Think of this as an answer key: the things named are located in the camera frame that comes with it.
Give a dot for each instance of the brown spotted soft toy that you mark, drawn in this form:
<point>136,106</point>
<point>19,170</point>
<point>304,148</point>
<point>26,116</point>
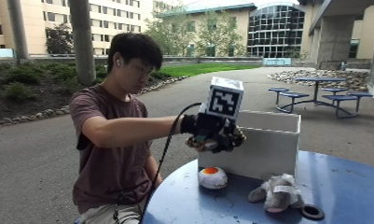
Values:
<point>239,138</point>

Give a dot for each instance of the white open box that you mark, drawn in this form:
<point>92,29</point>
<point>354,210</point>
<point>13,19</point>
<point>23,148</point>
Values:
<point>261,149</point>

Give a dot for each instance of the white ball with orange spot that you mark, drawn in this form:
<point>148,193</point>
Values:
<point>212,179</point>

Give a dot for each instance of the white cube with black markers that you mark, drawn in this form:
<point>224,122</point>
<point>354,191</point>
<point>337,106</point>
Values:
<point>224,99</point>

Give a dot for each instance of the grey plush toy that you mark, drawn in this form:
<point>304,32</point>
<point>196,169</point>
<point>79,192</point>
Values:
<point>277,193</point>

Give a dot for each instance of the blue picnic seat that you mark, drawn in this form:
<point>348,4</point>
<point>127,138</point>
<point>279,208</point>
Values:
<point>340,98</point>
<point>279,90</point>
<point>334,90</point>
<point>360,94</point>
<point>295,95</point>

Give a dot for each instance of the person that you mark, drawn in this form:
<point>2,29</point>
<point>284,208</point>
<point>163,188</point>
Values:
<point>108,149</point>

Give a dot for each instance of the blue round picnic table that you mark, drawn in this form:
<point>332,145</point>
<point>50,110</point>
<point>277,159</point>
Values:
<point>319,80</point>

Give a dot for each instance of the green leafy tree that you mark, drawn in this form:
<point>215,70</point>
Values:
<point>215,37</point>

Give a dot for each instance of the white earbud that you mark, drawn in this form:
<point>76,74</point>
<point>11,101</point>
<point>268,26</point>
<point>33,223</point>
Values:
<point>118,63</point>

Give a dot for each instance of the bed of pale rocks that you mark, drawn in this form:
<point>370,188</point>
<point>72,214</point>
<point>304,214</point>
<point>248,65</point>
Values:
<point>352,77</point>

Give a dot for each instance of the dark glass building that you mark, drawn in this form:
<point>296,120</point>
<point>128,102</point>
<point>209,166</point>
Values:
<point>276,31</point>

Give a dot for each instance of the building with teal roof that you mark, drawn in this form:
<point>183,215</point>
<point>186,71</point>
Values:
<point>220,9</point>

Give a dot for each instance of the grey concrete building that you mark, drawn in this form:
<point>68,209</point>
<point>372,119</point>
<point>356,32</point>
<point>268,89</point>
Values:
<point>336,34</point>

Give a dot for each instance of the row of border stones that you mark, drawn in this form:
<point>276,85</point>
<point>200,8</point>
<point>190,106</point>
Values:
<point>38,115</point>

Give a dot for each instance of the thick grey pole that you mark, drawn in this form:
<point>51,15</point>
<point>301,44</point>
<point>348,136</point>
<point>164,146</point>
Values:
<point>82,40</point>

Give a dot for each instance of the beige building with windows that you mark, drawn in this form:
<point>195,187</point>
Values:
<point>112,18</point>

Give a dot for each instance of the dark small tree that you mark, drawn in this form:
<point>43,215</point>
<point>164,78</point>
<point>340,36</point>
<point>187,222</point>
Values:
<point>59,39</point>

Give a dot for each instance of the green shrubs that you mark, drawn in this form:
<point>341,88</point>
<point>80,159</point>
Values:
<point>25,77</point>

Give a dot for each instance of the thin grey pole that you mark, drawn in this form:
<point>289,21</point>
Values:
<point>18,28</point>

